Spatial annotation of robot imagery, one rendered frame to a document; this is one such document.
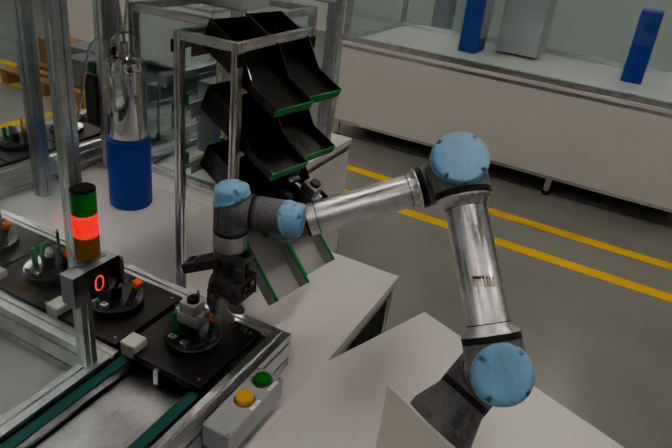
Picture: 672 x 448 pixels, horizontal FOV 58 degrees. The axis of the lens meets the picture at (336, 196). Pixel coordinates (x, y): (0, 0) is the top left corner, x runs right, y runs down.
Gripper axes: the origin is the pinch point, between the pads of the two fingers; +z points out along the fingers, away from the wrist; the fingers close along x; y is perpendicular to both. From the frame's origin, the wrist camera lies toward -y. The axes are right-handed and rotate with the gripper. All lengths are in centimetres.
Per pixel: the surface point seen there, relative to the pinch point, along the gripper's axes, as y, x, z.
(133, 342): -17.0, -10.6, 7.7
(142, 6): -104, 86, -48
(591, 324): 87, 228, 107
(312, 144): -3, 44, -30
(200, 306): -6.1, 0.2, -0.9
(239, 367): 6.4, -0.8, 10.8
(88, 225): -17.6, -20.1, -27.6
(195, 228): -56, 59, 21
